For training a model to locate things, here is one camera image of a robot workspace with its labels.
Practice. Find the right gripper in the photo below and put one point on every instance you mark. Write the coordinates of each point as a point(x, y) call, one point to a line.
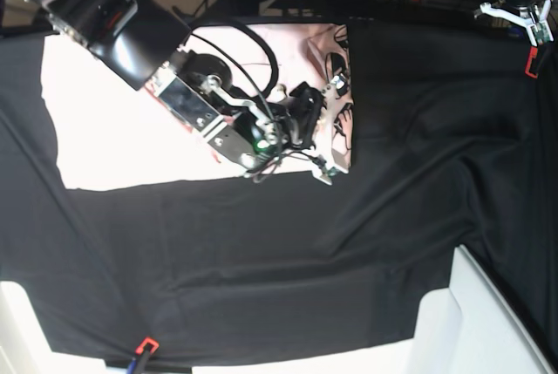
point(298, 115)

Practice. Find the black table cloth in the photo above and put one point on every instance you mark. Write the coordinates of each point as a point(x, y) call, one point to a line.
point(454, 145)

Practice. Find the red clamp right side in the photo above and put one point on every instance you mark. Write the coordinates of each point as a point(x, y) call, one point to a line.
point(535, 60)

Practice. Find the red blue clamp front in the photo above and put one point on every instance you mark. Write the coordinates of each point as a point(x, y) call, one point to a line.
point(143, 354)

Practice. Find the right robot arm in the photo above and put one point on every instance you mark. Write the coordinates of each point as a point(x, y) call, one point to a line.
point(142, 43)

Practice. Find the white panel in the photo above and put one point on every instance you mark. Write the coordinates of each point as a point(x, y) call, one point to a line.
point(24, 347)
point(470, 327)

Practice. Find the white panel right front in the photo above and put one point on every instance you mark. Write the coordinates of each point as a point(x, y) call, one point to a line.
point(470, 327)

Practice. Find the white panel left front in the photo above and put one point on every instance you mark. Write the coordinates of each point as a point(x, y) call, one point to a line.
point(24, 347)

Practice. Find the pink T-shirt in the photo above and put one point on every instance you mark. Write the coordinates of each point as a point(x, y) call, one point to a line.
point(111, 136)

